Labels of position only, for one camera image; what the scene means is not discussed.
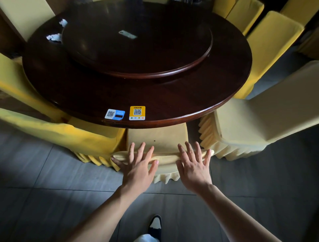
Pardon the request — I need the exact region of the person's left hand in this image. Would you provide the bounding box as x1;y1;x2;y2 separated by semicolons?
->
111;142;159;198

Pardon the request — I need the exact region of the dark wooden round turntable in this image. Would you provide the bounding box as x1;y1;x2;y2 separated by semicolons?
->
61;0;214;80

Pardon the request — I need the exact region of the person's left forearm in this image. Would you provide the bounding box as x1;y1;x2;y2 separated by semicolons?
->
63;186;148;242

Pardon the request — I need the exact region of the black and white shoe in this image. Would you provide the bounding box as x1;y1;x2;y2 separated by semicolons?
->
148;215;162;242

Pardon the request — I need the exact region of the yellow covered chair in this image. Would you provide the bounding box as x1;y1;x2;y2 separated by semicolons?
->
0;53;70;123
280;0;319;27
226;0;265;36
234;11;305;100
199;61;319;161
111;122;215;184
0;108;126;172
213;0;236;18

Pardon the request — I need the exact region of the yellow code sticker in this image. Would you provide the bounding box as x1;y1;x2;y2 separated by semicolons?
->
129;106;146;121

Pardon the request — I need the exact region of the person's right hand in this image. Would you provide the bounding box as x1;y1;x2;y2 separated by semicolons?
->
176;142;213;195

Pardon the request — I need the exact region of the white trouser leg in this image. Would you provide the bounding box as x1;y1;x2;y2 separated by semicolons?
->
133;234;160;242

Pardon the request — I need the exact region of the blue code sticker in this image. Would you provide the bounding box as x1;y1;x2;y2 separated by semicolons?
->
104;109;125;121

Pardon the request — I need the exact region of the person's right forearm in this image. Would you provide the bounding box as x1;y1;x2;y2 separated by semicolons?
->
196;183;282;242

